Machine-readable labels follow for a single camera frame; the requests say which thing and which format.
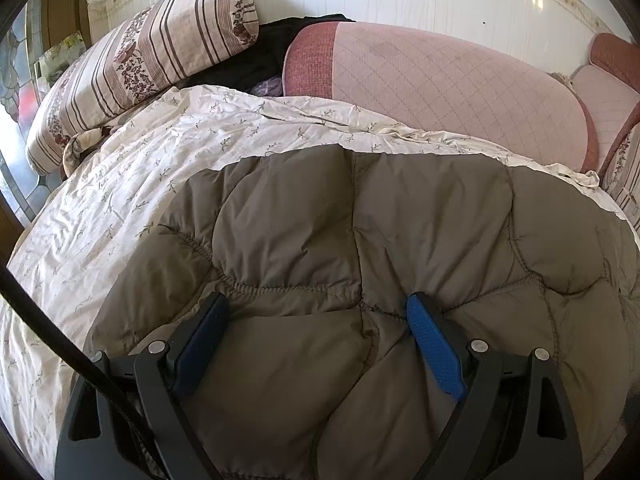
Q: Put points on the olive hooded puffer jacket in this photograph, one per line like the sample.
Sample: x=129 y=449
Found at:
x=300 y=220

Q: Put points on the striped floral seat cushion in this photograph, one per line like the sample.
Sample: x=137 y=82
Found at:
x=627 y=170

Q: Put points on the black cloth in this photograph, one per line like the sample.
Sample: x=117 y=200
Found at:
x=270 y=50

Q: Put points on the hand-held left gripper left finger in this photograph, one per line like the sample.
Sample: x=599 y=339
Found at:
x=205 y=342

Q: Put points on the crumpled floral cloth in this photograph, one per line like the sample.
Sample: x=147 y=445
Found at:
x=82 y=147

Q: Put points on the green printed bag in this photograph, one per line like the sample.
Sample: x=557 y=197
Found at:
x=60 y=55

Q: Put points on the short pink quilted back cushion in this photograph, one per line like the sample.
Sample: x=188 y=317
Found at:
x=610 y=95

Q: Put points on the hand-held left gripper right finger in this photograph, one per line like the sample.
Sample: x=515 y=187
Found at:
x=435 y=345

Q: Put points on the striped floral bolster pillow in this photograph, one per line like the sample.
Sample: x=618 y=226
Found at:
x=140 y=60

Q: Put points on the white floral bed sheet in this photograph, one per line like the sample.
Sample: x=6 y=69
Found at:
x=125 y=185

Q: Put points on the purple cloth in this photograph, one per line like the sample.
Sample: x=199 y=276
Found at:
x=267 y=86

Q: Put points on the long pink quilted back cushion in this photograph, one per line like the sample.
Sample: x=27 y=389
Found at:
x=425 y=85

